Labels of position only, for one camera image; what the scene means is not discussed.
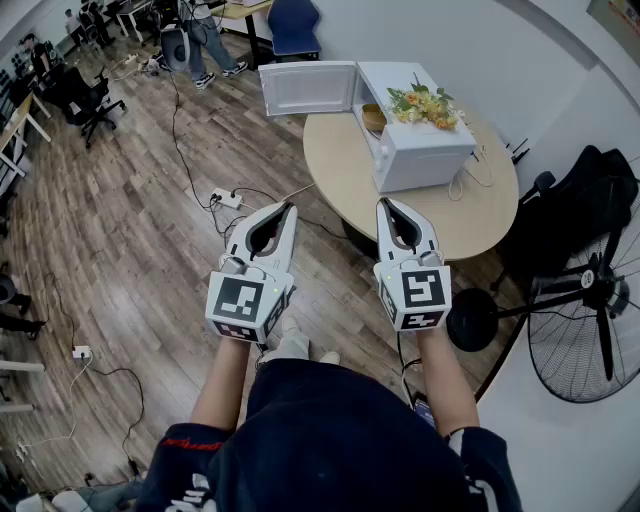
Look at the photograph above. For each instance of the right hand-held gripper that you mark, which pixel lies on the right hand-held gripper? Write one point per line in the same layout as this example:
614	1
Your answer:
422	290

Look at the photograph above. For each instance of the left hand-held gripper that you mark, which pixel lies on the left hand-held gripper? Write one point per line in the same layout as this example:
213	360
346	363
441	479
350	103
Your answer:
235	300

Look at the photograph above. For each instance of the white microwave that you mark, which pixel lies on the white microwave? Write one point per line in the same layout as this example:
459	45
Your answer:
425	155

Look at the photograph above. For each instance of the yellow bowl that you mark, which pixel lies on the yellow bowl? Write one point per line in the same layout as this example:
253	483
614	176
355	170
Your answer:
373	117

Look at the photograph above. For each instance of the person's right forearm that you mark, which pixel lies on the person's right forearm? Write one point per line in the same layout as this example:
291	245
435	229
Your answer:
447	380

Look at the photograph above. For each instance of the person's left forearm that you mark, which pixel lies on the person's left forearm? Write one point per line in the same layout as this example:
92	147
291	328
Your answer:
222	385

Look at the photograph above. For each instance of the black table base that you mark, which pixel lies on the black table base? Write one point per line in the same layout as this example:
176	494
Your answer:
360	240

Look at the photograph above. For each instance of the white power strip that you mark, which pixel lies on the white power strip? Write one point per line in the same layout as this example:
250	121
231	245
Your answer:
227	198

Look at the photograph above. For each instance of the person's light legs and shoes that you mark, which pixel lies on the person's light legs and shoes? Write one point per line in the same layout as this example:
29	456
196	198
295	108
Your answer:
295	342

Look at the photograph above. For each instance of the yellow artificial flower bouquet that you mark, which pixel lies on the yellow artificial flower bouquet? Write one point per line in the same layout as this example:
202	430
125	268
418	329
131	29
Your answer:
425	107

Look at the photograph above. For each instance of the black router antennas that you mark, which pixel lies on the black router antennas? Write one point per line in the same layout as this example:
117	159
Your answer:
517	152

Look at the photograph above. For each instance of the black office chair with jacket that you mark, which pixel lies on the black office chair with jacket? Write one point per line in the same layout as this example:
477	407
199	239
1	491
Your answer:
575	210

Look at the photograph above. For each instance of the black phone with lit screen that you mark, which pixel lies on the black phone with lit screen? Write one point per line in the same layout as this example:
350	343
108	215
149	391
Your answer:
424	407

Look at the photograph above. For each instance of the black standing fan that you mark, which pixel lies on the black standing fan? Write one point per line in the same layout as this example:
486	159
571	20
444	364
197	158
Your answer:
590	320

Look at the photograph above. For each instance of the white floor fan heater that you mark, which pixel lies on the white floor fan heater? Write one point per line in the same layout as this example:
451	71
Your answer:
175	47

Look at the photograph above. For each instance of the person's dark navy shirt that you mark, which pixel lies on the person's dark navy shirt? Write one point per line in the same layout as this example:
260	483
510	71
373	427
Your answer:
330	440

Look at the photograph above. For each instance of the blue chair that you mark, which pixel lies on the blue chair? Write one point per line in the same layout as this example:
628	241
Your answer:
292	25

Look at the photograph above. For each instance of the wooden desk with black legs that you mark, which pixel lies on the wooden desk with black legs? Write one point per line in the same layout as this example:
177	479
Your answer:
240	12

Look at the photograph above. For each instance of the black swivel office chair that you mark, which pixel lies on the black swivel office chair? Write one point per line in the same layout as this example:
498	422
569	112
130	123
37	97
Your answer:
82	100

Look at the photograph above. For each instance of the white frame desk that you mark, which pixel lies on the white frame desk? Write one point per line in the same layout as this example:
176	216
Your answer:
20	125

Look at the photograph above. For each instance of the wall poster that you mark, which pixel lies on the wall poster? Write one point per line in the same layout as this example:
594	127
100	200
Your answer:
617	20

